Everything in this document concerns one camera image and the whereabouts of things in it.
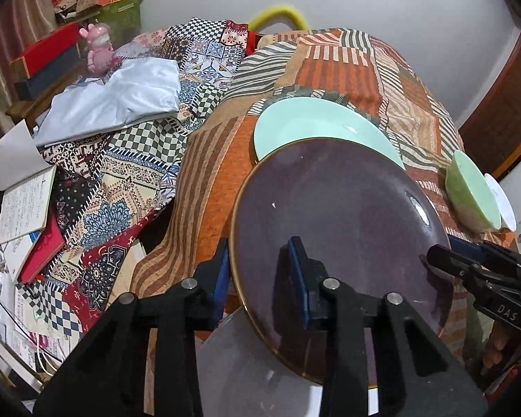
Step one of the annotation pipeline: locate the green bowl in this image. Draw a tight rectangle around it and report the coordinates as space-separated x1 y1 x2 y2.
445 150 502 234

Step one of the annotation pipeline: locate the dark purple plate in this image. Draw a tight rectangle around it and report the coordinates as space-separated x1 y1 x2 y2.
230 138 454 382

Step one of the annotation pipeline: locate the pink toy figurine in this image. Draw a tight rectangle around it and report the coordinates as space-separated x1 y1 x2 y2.
79 23 118 75

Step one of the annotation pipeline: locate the white patterned bowl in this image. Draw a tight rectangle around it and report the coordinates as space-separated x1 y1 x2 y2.
484 173 517 231

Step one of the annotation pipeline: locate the striped orange patchwork blanket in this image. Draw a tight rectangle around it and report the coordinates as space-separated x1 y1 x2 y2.
131 28 471 297

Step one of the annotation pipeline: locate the open notebook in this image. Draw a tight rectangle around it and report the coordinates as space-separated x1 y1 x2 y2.
0 122 56 244

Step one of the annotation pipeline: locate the light blue folded cloth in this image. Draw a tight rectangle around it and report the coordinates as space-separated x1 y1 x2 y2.
33 57 181 147

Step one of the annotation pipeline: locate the dark grey long box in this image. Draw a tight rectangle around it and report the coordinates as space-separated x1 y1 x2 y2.
14 43 81 101

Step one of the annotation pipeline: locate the green storage box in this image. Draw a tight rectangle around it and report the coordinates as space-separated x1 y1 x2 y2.
56 0 141 48

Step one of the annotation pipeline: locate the mint green plate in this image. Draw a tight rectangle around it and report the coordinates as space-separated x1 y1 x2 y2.
253 97 404 167

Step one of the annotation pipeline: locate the red long box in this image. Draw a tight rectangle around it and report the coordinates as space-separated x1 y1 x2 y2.
10 23 80 79

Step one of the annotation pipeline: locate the red book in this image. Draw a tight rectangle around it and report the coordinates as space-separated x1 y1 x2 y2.
18 213 65 284

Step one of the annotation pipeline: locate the yellow foam tube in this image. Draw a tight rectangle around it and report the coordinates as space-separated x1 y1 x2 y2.
247 4 309 32

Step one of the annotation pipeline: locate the brown wooden door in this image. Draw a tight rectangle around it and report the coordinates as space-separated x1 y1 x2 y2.
459 34 521 179

